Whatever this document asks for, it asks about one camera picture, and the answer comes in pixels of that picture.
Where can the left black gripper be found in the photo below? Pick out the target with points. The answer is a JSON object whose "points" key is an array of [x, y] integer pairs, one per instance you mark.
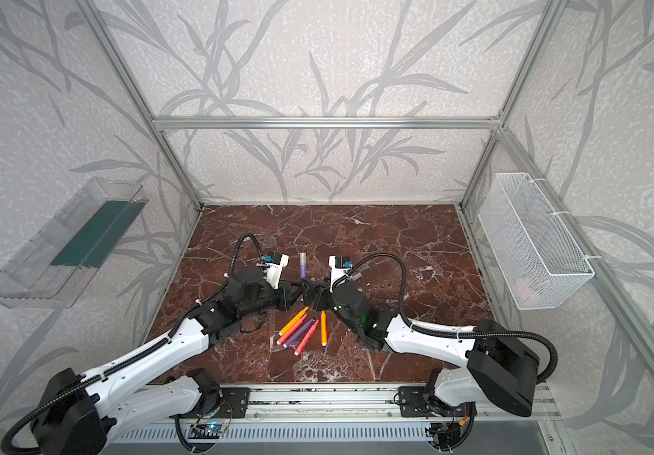
{"points": [[285, 298]]}

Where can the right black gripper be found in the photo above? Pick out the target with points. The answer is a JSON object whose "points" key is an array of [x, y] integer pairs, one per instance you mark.
{"points": [[315, 287]]}

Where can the purple highlighter pen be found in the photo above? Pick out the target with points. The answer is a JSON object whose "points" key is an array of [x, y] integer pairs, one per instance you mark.
{"points": [[299, 333], [303, 265]]}

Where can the pink highlighter pen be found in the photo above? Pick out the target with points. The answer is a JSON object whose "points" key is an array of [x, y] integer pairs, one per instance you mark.
{"points": [[290, 331], [307, 337]]}

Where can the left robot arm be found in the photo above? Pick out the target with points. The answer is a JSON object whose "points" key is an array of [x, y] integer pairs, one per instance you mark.
{"points": [[83, 414]]}

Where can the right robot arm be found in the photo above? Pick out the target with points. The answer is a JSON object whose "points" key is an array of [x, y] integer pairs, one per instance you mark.
{"points": [[492, 364]]}

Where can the yellow orange highlighter pen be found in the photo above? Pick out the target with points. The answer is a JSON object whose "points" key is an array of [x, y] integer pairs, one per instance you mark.
{"points": [[323, 329]]}

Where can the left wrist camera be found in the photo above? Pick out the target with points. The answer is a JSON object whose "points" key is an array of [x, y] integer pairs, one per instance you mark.
{"points": [[273, 265]]}

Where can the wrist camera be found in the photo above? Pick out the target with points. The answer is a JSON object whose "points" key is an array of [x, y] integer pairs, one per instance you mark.
{"points": [[340, 266], [273, 265]]}

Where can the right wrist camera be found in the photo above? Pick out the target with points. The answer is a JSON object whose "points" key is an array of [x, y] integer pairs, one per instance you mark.
{"points": [[340, 266]]}

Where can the aluminium front rail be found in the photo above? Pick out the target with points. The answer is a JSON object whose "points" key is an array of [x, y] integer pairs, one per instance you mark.
{"points": [[278, 403]]}

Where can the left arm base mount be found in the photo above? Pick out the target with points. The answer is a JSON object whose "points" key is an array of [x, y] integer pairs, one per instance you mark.
{"points": [[227, 403]]}

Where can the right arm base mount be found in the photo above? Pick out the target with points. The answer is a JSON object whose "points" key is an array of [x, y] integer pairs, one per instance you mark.
{"points": [[416, 402]]}

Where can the circuit board with wires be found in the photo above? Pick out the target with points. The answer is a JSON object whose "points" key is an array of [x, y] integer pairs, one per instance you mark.
{"points": [[207, 431]]}

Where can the white wire mesh basket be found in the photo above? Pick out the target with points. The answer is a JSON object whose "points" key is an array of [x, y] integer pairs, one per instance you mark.
{"points": [[540, 261]]}

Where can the clear plastic wall tray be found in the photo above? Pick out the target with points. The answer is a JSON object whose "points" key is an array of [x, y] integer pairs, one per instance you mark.
{"points": [[52, 270]]}

